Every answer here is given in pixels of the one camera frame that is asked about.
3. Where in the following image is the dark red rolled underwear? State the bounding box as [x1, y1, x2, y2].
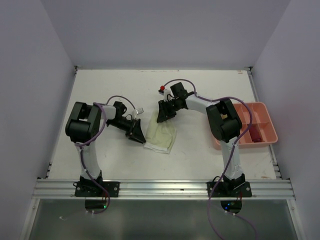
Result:
[249, 125, 262, 143]

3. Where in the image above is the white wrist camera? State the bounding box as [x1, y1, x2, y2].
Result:
[134, 107, 144, 115]
[158, 85, 173, 102]

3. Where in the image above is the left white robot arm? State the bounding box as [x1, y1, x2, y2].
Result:
[65, 101, 146, 197]

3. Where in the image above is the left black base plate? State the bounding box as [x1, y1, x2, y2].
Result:
[73, 181, 120, 198]

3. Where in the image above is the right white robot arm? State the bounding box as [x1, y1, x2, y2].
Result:
[156, 82, 246, 197]

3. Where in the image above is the pink divided tray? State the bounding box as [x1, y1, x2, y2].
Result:
[213, 102, 278, 150]

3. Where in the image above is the aluminium mounting rail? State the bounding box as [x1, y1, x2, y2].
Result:
[31, 179, 295, 200]

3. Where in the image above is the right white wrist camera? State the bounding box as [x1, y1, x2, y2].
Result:
[158, 85, 173, 102]

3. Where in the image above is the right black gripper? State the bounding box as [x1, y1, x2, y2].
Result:
[157, 98, 180, 122]

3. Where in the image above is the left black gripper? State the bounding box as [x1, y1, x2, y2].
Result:
[107, 117, 146, 144]

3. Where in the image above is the pale green underwear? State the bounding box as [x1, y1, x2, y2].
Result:
[143, 110, 177, 154]

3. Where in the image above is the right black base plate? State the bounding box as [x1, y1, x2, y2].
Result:
[206, 174, 253, 198]

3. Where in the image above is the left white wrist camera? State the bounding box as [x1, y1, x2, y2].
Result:
[134, 107, 144, 115]

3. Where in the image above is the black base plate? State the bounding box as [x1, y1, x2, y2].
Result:
[73, 181, 120, 198]
[206, 174, 253, 198]

